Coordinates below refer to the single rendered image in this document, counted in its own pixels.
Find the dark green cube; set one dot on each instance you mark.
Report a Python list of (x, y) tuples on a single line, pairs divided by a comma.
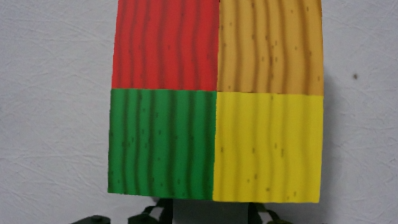
[(162, 143)]

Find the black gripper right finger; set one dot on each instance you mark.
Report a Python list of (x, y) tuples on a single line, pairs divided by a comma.
[(257, 214)]

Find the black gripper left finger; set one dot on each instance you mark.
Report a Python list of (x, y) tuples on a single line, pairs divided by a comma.
[(161, 213)]

